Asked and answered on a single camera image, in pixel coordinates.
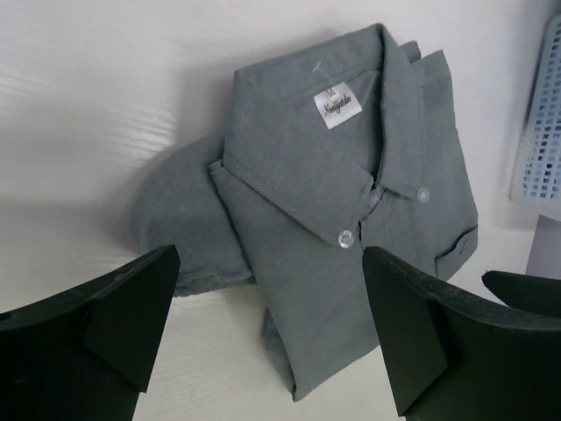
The grey long sleeve shirt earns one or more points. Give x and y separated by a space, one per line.
326 151

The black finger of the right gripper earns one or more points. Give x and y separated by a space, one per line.
532 294

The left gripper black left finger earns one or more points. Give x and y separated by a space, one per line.
87 353

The white plastic basket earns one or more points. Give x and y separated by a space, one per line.
534 182

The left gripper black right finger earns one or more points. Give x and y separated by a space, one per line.
453 355

